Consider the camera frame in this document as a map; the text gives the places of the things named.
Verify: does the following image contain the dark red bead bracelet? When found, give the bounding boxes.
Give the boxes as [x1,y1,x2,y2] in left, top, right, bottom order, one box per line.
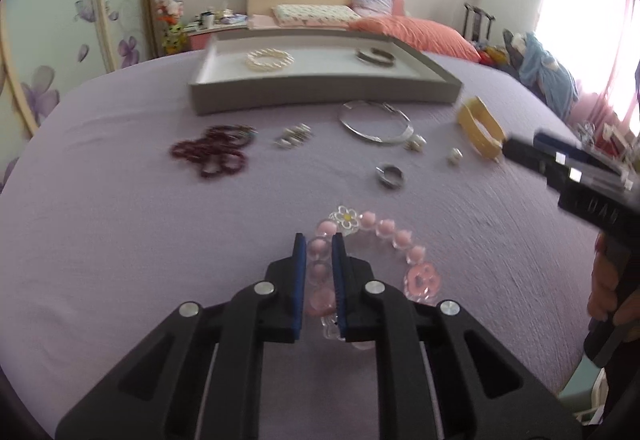
[170,124,258,181]

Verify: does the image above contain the dark silver ring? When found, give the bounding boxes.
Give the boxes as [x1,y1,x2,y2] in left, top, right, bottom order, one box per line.
[376,163,405,191]

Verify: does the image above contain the green frog plush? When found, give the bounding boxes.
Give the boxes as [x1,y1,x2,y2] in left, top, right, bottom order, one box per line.
[162,22,187,55]

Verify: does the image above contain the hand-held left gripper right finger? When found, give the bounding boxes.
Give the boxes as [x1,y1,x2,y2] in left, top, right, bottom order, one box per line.
[331,232,583,440]

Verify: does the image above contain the floral sliding wardrobe doors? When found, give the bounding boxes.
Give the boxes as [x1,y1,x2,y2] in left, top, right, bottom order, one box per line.
[0,0,156,191]

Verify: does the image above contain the yellow bangle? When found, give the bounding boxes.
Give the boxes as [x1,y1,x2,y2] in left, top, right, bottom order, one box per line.
[456,96,507,162]

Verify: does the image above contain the grey jewelry tray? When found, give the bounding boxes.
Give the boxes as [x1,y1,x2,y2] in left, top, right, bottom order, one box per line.
[189,31,463,116]

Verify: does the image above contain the silver neck ring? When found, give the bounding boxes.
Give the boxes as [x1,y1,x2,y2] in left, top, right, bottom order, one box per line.
[337,100,413,147]

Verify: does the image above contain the light blue garment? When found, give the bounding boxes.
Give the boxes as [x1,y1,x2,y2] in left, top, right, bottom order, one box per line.
[502,30,581,121]

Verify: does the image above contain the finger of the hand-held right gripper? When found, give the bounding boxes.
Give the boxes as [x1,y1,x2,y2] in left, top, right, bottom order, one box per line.
[532,132,633,193]
[502,138,576,193]

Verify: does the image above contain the white floral pillow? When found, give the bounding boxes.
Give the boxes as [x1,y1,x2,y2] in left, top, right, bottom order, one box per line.
[271,3,361,28]

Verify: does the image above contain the person's right hand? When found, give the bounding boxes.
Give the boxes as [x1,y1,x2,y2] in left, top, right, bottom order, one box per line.
[587,232,640,327]

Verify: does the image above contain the purple pillow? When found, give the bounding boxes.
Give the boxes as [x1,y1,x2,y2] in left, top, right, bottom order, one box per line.
[351,0,395,16]

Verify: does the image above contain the colourful toy pile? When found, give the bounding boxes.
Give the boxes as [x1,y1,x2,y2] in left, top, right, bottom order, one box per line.
[477,45,508,66]

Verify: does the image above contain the salmon folded quilt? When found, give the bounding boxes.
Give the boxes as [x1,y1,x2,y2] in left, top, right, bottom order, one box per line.
[347,15,482,63]

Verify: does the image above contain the pink and white nightstand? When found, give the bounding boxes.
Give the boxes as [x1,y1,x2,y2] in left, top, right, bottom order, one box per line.
[185,15,251,52]

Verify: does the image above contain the white bead bracelet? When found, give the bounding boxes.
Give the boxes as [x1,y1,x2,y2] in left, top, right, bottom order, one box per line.
[245,48,293,71]

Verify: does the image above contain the dark wooden chair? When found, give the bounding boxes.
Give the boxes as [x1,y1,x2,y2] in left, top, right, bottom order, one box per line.
[462,2,496,43]

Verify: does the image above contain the dark metal cuff bangle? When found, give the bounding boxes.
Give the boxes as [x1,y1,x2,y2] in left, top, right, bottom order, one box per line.
[356,47,398,67]

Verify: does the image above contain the pink curtain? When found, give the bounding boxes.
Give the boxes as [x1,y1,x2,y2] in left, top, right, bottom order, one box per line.
[537,0,640,131]

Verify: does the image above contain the pink bead bracelet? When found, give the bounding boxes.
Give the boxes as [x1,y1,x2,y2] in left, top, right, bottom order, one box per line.
[306,205,443,353]

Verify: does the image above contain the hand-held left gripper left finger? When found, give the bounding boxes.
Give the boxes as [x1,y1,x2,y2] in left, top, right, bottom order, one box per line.
[55,232,307,440]

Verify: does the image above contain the silver earrings cluster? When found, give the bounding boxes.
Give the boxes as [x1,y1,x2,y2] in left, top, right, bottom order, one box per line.
[274,124,313,150]

